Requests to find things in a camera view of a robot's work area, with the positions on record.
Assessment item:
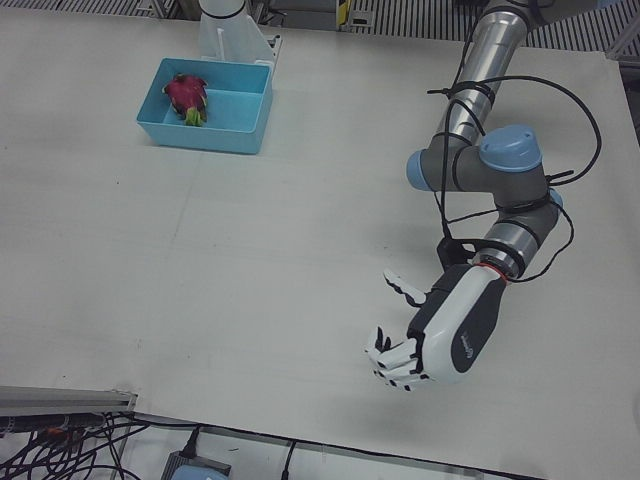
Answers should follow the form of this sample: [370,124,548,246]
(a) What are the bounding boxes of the white pedestal stand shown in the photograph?
[196,0,284,66]

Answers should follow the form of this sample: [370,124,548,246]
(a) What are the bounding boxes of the blue plastic bin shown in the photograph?
[135,56,275,156]

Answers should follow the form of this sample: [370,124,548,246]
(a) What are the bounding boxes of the black cable with plug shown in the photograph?
[104,410,202,457]
[281,439,299,480]

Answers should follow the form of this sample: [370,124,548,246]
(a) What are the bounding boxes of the aluminium profile beam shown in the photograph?
[607,12,640,64]

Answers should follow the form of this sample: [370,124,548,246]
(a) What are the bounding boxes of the white grey robot hand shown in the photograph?
[363,263,507,394]

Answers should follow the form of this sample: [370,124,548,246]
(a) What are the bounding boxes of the tangled black cables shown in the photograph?
[0,427,134,480]

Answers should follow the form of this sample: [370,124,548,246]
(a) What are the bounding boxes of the grey metal box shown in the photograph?
[160,448,232,479]

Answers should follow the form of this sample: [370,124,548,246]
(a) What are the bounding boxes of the aluminium frame rail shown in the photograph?
[0,385,139,417]

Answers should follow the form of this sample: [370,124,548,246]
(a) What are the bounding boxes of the red dragon fruit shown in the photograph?
[160,72,210,127]

